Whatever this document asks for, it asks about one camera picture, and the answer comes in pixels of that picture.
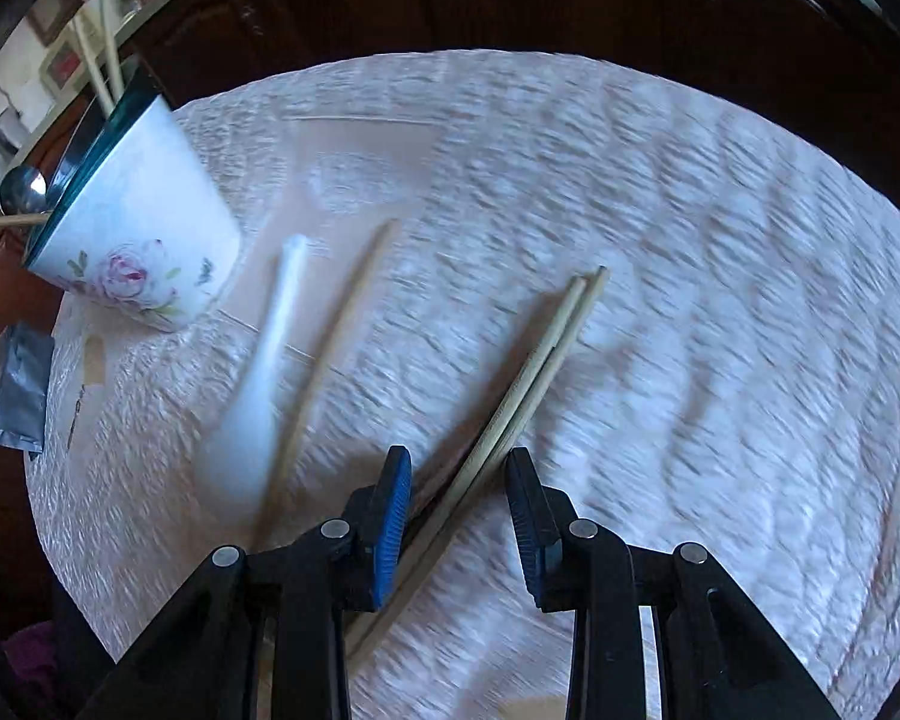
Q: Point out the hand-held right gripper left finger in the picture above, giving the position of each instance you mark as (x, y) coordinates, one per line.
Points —
(390, 532)

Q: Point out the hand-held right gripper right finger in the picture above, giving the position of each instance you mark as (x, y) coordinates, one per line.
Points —
(525, 525)

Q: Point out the pair of wooden chopsticks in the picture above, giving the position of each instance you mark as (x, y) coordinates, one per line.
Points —
(551, 360)

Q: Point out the white ceramic spoon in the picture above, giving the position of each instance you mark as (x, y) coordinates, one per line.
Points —
(247, 435)

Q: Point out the bamboo chopstick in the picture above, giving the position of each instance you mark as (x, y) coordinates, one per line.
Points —
(90, 60)
(7, 223)
(330, 360)
(109, 30)

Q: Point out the white floral utensil holder cup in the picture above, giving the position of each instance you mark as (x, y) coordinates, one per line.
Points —
(142, 225)

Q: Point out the metal spoon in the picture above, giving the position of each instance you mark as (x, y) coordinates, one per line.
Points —
(22, 187)

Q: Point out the person's clothing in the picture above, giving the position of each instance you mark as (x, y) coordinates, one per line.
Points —
(34, 652)

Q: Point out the grey plastic bag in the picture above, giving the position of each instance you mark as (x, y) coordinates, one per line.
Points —
(15, 390)

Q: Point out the wooden base cabinets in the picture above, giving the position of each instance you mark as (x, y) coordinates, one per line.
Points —
(570, 0)

